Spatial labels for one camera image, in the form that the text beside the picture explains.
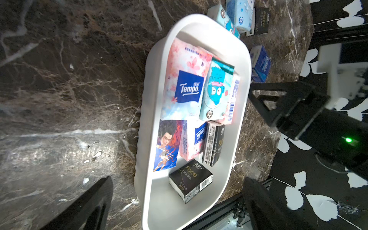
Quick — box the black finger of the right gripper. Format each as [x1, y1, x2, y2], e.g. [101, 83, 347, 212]
[248, 81, 315, 127]

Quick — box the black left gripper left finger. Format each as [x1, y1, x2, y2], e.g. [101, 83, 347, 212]
[41, 176, 114, 230]

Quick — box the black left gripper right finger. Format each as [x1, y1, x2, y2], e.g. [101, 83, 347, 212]
[242, 177, 313, 230]

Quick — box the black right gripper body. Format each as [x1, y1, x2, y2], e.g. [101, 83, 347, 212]
[276, 94, 368, 179]

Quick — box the dark blue tissue pack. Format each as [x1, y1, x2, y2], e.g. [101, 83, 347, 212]
[250, 45, 271, 83]

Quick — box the white storage box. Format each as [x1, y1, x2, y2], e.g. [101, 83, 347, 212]
[134, 14, 252, 230]

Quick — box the teal cartoon tissue pack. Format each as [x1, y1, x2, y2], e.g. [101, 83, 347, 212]
[199, 57, 234, 121]

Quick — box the black tissue pack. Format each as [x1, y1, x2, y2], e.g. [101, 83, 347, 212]
[246, 7, 270, 36]
[202, 121, 225, 166]
[169, 160, 213, 204]

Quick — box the white blue tissue pack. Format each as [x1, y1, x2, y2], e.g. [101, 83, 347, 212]
[179, 120, 207, 162]

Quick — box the cartoon blue red tissue pack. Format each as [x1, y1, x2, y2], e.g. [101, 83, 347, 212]
[153, 120, 183, 172]

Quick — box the light blue tissue pack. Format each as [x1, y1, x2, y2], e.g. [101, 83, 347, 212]
[225, 0, 255, 34]

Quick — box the pink Tempo tissue pack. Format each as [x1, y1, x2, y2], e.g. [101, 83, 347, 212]
[161, 38, 213, 120]

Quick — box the white pink tissue pack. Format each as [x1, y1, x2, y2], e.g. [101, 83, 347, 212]
[218, 73, 241, 125]

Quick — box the small teal tissue pack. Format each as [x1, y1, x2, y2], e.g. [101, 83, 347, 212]
[207, 4, 241, 39]

